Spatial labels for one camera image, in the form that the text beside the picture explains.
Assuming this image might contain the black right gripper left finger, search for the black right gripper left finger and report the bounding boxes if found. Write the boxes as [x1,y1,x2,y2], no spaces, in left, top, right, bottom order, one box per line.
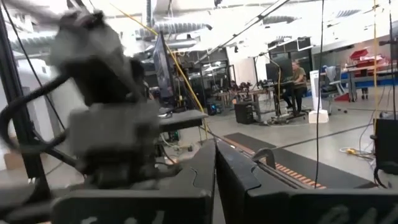
[51,139,217,224]

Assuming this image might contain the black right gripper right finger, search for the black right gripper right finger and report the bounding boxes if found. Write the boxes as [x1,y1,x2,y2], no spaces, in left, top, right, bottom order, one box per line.
[216,141,398,224]

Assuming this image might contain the dark computer monitor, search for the dark computer monitor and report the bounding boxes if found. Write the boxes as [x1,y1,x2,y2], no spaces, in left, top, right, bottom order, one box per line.
[152,30,175,100]

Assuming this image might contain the black computer case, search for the black computer case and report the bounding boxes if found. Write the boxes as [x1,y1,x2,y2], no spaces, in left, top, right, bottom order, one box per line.
[233,102,256,125]

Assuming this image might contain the black mat with striped edge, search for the black mat with striped edge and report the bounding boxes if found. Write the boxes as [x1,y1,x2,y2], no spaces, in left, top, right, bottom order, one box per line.
[223,133,377,190]

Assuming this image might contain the black standing desk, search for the black standing desk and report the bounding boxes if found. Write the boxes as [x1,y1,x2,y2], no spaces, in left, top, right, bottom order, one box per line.
[261,80,308,124]

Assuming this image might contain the white tower fan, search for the white tower fan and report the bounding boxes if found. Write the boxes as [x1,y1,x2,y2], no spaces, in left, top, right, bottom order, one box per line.
[308,70,330,124]

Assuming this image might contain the person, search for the person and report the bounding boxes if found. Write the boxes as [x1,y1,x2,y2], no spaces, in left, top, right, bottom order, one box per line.
[282,60,308,114]

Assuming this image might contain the grey office chair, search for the grey office chair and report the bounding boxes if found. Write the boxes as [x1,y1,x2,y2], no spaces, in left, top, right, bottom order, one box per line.
[320,65,348,114]

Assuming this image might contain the black equipment box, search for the black equipment box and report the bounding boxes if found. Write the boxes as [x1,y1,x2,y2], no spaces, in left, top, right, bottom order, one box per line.
[370,117,398,175]

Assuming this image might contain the blue workbench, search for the blue workbench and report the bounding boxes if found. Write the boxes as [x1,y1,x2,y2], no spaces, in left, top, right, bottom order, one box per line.
[340,67,398,102]

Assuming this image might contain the red storage bins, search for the red storage bins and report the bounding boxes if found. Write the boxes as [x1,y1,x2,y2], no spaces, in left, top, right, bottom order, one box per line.
[345,48,388,77]

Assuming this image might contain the black aluminium table frame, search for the black aluminium table frame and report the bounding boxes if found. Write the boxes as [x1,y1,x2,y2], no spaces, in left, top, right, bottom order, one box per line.
[0,9,52,200]

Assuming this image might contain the silver ceiling duct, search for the silver ceiling duct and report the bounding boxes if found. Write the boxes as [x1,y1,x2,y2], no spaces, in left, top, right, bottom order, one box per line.
[136,21,214,40]

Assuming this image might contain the yellow and white floor cable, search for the yellow and white floor cable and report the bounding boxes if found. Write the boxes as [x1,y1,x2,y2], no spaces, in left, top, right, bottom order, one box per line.
[338,146,374,160]

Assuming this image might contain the hanging black cable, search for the hanging black cable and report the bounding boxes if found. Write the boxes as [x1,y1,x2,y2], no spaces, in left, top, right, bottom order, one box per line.
[313,0,326,189]

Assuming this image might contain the hanging yellow cable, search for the hanging yellow cable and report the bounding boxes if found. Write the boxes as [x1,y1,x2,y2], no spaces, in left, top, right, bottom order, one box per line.
[372,0,379,131]

